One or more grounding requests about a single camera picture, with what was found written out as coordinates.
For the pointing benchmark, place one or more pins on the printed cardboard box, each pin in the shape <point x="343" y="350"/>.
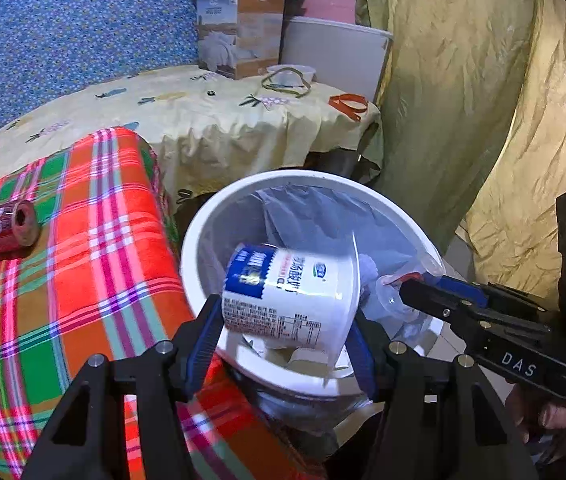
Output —
<point x="258" y="30"/>

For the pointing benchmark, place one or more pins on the white board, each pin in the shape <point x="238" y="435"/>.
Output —
<point x="333" y="55"/>

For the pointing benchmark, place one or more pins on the white and blue yogurt cup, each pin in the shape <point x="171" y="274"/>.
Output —
<point x="293" y="300"/>

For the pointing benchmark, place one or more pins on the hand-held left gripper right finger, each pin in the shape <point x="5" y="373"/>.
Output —
<point x="361" y="360"/>

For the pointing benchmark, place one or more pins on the red can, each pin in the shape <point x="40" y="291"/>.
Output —
<point x="0" y="227"/>

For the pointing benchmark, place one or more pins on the blue floral mattress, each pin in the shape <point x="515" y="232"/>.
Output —
<point x="88" y="35"/>

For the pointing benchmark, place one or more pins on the yellow curtain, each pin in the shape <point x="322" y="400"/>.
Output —
<point x="463" y="110"/>

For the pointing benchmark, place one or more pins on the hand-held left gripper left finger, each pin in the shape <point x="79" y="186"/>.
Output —
<point x="204" y="332"/>

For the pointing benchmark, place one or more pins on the white trash bin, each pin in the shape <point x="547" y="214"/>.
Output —
<point x="198" y="240"/>

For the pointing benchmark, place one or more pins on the yellow printed bedsheet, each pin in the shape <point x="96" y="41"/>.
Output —
<point x="188" y="120"/>

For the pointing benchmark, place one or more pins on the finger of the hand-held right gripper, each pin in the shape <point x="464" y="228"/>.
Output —
<point x="438" y="305"/>
<point x="463" y="291"/>

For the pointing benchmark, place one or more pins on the translucent grey bin liner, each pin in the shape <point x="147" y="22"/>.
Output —
<point x="313" y="210"/>

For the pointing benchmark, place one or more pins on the clear plastic cup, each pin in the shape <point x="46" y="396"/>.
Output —
<point x="385" y="295"/>

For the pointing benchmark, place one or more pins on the plaid cloth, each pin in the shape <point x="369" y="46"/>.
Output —
<point x="88" y="285"/>

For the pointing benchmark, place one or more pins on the person's right hand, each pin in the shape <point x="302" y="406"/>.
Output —
<point x="553" y="415"/>

